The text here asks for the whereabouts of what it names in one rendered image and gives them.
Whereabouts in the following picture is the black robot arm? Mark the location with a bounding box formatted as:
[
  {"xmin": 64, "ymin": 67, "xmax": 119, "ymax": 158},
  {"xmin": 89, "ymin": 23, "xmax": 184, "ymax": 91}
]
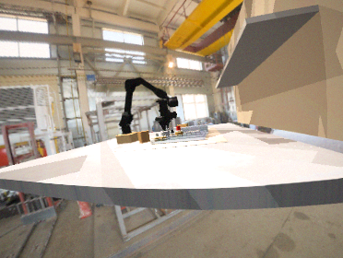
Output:
[{"xmin": 118, "ymin": 77, "xmax": 179, "ymax": 135}]

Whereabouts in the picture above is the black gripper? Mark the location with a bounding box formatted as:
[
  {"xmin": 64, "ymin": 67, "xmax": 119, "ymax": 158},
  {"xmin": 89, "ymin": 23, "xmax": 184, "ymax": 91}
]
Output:
[{"xmin": 155, "ymin": 108, "xmax": 173, "ymax": 131}]

